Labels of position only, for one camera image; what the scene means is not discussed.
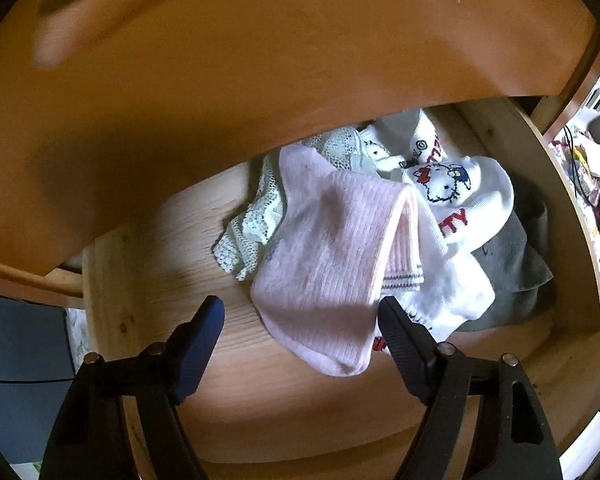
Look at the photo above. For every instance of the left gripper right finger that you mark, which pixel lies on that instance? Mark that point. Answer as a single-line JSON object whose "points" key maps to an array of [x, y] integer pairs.
{"points": [[512, 439]]}

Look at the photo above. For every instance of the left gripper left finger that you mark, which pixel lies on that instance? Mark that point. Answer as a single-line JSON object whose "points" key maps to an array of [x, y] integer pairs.
{"points": [[90, 439]]}

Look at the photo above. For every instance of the grey printed garment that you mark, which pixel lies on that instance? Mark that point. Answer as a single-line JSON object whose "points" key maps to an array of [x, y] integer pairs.
{"points": [[514, 262]]}

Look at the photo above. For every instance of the pale green lace underwear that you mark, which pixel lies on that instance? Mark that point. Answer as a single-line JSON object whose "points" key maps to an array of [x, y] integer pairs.
{"points": [[241, 247]]}

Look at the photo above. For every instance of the pink sock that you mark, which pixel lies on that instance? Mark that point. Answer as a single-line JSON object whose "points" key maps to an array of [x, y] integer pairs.
{"points": [[318, 285]]}

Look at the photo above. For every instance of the white Hello Kitty sock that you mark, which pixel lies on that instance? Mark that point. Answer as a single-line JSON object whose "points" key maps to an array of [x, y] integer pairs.
{"points": [[402, 140]]}

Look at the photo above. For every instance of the dark blue cabinet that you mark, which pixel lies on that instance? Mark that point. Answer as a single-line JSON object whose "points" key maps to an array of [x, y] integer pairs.
{"points": [[36, 371]]}

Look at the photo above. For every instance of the white patterned sock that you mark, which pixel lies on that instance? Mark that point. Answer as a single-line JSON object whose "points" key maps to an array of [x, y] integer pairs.
{"points": [[462, 204]]}

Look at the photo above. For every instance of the colourful clutter pile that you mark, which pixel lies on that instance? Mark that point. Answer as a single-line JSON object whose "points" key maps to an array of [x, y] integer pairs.
{"points": [[579, 156]]}

